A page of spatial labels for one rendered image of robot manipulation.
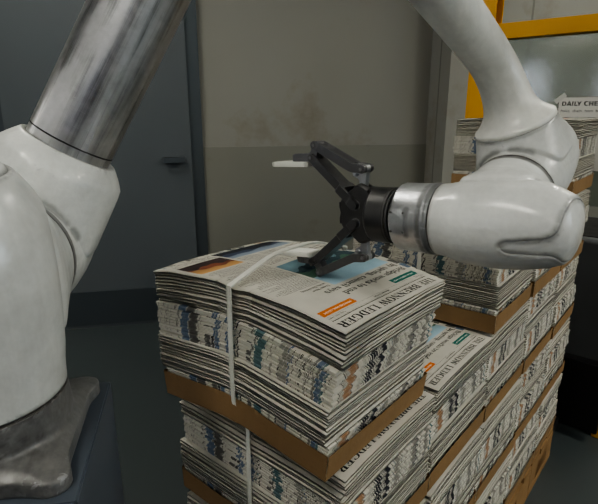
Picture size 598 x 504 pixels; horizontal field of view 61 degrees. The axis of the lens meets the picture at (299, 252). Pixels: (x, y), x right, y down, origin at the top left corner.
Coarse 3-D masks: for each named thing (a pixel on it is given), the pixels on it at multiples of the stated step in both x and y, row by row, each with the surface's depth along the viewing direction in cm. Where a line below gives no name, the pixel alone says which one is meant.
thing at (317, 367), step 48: (288, 288) 72; (336, 288) 72; (384, 288) 74; (432, 288) 78; (288, 336) 67; (336, 336) 61; (384, 336) 69; (288, 384) 68; (336, 384) 63; (384, 384) 76; (336, 432) 67
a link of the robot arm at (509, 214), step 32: (512, 160) 60; (448, 192) 59; (480, 192) 56; (512, 192) 54; (544, 192) 53; (448, 224) 57; (480, 224) 55; (512, 224) 53; (544, 224) 52; (576, 224) 52; (448, 256) 61; (480, 256) 57; (512, 256) 55; (544, 256) 53
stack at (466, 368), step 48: (432, 336) 112; (480, 336) 112; (528, 336) 139; (432, 384) 93; (480, 384) 113; (528, 384) 151; (192, 432) 93; (240, 432) 83; (384, 432) 79; (432, 432) 92; (480, 432) 117; (528, 432) 161; (240, 480) 85; (288, 480) 78; (336, 480) 70; (384, 480) 79; (480, 480) 126; (528, 480) 174
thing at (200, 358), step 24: (192, 264) 85; (216, 264) 84; (240, 264) 83; (264, 264) 82; (168, 288) 83; (192, 288) 79; (216, 288) 75; (168, 312) 84; (192, 312) 80; (216, 312) 76; (168, 336) 85; (192, 336) 81; (216, 336) 77; (168, 360) 86; (192, 360) 82; (216, 360) 78; (216, 384) 80
